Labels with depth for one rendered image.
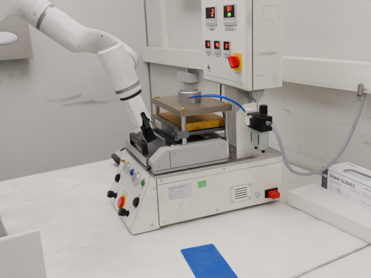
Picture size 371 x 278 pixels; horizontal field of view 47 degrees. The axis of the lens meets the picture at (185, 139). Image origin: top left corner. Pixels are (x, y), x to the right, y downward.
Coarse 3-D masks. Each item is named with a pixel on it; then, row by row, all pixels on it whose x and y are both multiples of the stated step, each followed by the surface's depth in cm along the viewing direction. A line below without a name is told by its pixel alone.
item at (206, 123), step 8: (168, 112) 154; (168, 120) 143; (176, 120) 141; (192, 120) 140; (200, 120) 139; (208, 120) 139; (216, 120) 140; (192, 128) 137; (200, 128) 138; (208, 128) 140; (216, 128) 141; (224, 128) 142
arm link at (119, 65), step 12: (108, 48) 129; (120, 48) 129; (108, 60) 129; (120, 60) 130; (132, 60) 136; (108, 72) 131; (120, 72) 130; (132, 72) 133; (120, 84) 132; (132, 84) 133
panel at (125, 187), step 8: (120, 160) 154; (128, 160) 152; (120, 168) 156; (136, 168) 142; (120, 176) 154; (128, 176) 147; (144, 176) 135; (120, 184) 152; (128, 184) 145; (136, 184) 138; (144, 184) 132; (120, 192) 149; (128, 192) 143; (136, 192) 137; (144, 192) 131; (112, 200) 154; (128, 200) 141; (128, 208) 139; (136, 208) 133; (120, 216) 143; (128, 216) 137; (128, 224) 135
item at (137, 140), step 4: (132, 132) 148; (132, 136) 144; (136, 136) 143; (132, 140) 145; (136, 140) 140; (140, 140) 138; (136, 144) 141; (140, 144) 136; (144, 144) 135; (144, 148) 136; (144, 152) 136
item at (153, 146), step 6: (156, 138) 143; (162, 138) 138; (132, 144) 148; (150, 144) 147; (156, 144) 144; (162, 144) 138; (132, 150) 147; (138, 150) 141; (150, 150) 140; (156, 150) 140; (138, 156) 141; (144, 156) 134; (150, 156) 134; (144, 162) 135
